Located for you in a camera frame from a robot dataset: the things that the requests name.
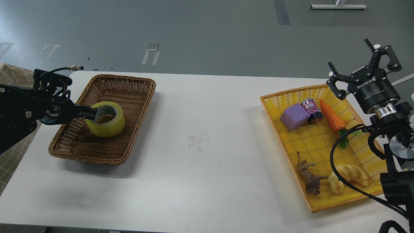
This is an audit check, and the yellow clear tape roll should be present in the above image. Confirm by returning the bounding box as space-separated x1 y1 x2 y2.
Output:
85 101 125 138

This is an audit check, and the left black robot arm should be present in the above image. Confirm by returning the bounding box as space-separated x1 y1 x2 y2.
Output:
0 65 97 152

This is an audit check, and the beige checkered cloth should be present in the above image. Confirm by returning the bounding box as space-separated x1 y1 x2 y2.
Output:
0 63 40 194

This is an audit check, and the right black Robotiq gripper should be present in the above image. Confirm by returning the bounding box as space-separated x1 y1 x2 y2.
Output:
326 39 403 114

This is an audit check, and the yellow plastic basket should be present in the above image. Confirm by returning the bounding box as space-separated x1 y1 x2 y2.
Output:
260 84 387 213

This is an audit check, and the orange toy carrot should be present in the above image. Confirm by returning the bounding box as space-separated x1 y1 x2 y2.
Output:
319 99 362 149

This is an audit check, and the toy croissant bread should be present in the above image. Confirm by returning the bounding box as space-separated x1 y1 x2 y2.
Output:
328 164 373 194

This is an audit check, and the small pink drink can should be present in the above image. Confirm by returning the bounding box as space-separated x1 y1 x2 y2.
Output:
300 98 324 124

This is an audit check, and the purple foam block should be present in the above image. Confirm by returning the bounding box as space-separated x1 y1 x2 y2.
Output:
279 103 310 131

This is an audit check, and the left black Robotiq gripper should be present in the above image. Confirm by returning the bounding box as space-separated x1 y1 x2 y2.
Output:
40 97 97 125

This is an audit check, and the white metal stand base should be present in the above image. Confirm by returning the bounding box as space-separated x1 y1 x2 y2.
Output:
310 0 367 10

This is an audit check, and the brown wicker basket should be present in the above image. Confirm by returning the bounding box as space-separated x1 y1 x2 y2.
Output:
48 74 156 165

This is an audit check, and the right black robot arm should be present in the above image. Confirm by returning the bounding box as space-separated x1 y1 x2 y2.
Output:
326 39 414 233

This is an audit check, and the brown toy lion figure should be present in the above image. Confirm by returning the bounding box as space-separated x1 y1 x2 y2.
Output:
296 151 329 195

